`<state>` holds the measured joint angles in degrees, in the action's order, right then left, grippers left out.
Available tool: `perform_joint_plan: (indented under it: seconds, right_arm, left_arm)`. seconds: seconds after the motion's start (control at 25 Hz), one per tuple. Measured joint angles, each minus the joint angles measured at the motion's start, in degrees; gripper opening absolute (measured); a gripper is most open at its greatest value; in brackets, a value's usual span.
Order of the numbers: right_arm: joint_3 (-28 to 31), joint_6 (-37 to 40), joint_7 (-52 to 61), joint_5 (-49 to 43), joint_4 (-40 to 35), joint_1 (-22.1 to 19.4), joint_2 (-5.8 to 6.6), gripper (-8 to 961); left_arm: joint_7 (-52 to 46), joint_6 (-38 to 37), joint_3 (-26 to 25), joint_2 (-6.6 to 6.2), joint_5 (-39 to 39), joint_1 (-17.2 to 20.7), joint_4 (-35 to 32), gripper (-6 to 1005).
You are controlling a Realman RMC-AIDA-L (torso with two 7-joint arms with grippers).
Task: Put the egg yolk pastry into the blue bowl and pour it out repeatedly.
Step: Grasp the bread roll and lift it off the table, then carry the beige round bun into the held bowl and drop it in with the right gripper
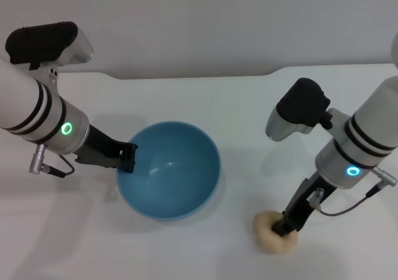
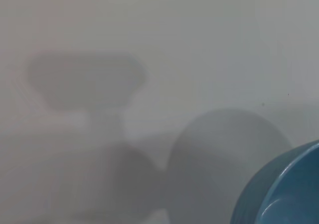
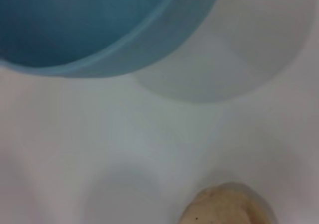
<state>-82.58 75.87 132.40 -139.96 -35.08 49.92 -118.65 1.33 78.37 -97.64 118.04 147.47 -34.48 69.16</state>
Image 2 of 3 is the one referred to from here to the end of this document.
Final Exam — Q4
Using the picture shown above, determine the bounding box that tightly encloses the blue bowl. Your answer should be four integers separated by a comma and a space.
229, 139, 319, 224

